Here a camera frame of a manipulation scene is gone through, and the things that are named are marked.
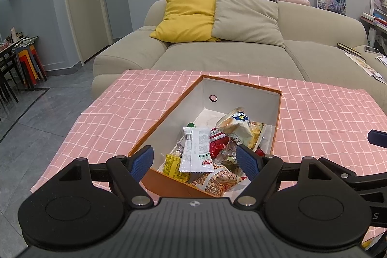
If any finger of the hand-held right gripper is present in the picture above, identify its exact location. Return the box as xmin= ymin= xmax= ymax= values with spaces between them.
xmin=367 ymin=130 xmax=387 ymax=147
xmin=318 ymin=156 xmax=387 ymax=196

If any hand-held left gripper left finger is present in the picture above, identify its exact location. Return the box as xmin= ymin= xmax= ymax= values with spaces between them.
xmin=57 ymin=145 xmax=156 ymax=208

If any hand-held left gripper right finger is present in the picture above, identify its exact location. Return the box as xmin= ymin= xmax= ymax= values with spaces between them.
xmin=234 ymin=144 xmax=331 ymax=208

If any clear packet of dark snacks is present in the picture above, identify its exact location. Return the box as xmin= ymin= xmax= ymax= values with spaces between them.
xmin=215 ymin=140 xmax=245 ymax=177

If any orange peanut packet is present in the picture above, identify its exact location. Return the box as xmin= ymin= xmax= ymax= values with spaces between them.
xmin=191 ymin=162 xmax=250 ymax=197

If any yellow snack packet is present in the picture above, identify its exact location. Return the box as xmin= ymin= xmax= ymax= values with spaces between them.
xmin=163 ymin=154 xmax=191 ymax=180

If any large red snack packet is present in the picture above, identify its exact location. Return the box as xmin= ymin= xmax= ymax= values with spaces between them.
xmin=209 ymin=128 xmax=267 ymax=159

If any clear bag of yellow chips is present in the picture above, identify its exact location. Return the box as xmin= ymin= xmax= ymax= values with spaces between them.
xmin=215 ymin=107 xmax=264 ymax=150

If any white snack packet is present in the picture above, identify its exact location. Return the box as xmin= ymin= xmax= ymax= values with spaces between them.
xmin=178 ymin=126 xmax=213 ymax=174

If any orange cardboard box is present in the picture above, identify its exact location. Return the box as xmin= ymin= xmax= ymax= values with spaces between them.
xmin=127 ymin=74 xmax=283 ymax=199

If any yellow patterned cloth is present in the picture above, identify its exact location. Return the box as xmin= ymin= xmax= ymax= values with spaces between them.
xmin=360 ymin=238 xmax=383 ymax=254

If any pink checked tablecloth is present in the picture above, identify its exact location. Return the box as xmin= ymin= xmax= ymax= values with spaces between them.
xmin=30 ymin=69 xmax=387 ymax=246

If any open magazine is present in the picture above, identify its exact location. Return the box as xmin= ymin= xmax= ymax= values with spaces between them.
xmin=345 ymin=52 xmax=387 ymax=81

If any dark book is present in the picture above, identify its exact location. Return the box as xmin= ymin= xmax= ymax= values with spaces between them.
xmin=337 ymin=42 xmax=362 ymax=55

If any beige sofa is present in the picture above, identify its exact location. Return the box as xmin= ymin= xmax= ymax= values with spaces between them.
xmin=91 ymin=0 xmax=387 ymax=113

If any white desk with books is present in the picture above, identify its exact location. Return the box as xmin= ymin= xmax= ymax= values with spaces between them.
xmin=359 ymin=0 xmax=387 ymax=57

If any beige pillow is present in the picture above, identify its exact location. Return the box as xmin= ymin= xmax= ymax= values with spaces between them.
xmin=211 ymin=0 xmax=286 ymax=49

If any stack of coloured stools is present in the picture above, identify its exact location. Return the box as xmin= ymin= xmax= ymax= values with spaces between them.
xmin=15 ymin=45 xmax=48 ymax=89

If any yellow pillow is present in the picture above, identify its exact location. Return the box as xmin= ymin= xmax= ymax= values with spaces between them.
xmin=149 ymin=0 xmax=221 ymax=43

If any black chair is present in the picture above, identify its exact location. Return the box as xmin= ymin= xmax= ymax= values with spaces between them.
xmin=0 ymin=57 xmax=19 ymax=121

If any cream door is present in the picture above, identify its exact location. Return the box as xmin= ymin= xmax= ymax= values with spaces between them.
xmin=60 ymin=0 xmax=113 ymax=62

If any dark dining table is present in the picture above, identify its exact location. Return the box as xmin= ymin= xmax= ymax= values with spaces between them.
xmin=0 ymin=34 xmax=40 ymax=65

